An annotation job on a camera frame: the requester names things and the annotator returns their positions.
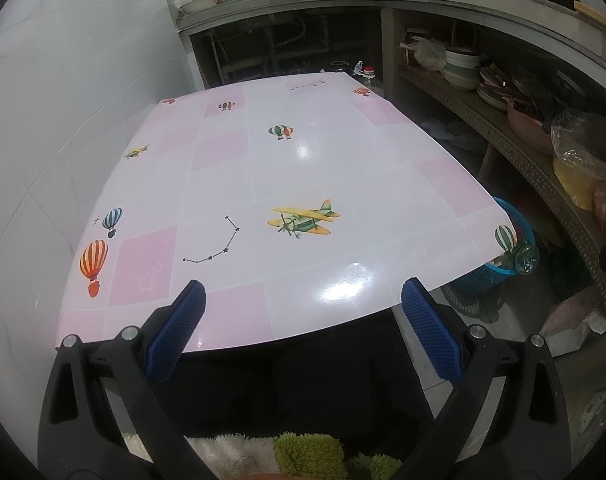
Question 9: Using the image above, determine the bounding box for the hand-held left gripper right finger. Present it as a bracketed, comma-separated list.
[398, 277, 570, 480]

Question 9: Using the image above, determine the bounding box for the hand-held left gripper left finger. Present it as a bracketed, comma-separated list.
[38, 280, 219, 480]

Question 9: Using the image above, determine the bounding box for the blue plastic basket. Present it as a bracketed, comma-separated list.
[450, 196, 539, 297]

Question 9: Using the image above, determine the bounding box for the green plastic bottle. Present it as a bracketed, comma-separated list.
[513, 241, 540, 276]

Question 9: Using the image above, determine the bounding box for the pink paper bag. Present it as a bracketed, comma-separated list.
[538, 290, 606, 356]

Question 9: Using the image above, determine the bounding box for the yellow plastic bag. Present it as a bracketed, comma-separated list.
[550, 110, 606, 211]

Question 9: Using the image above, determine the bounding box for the pink cooking pot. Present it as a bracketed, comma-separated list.
[506, 97, 556, 156]

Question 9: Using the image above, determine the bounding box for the fluffy white green garment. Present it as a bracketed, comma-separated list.
[123, 430, 404, 480]

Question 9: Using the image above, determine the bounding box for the crumpled white floor bag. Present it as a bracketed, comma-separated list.
[420, 119, 481, 151]

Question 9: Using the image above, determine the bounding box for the pile of dishes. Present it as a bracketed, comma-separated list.
[476, 62, 554, 111]

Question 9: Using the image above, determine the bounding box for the stack of white bowls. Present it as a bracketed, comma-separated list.
[440, 46, 483, 92]

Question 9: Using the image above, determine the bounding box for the plastic bottle with red cap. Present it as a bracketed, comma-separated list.
[355, 64, 384, 98]

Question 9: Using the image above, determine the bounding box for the white plastic bag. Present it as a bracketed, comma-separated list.
[400, 35, 448, 72]

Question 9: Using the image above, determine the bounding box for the pink basin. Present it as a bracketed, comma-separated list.
[179, 0, 227, 16]

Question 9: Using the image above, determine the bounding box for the grey kitchen counter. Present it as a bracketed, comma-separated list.
[175, 0, 606, 311]

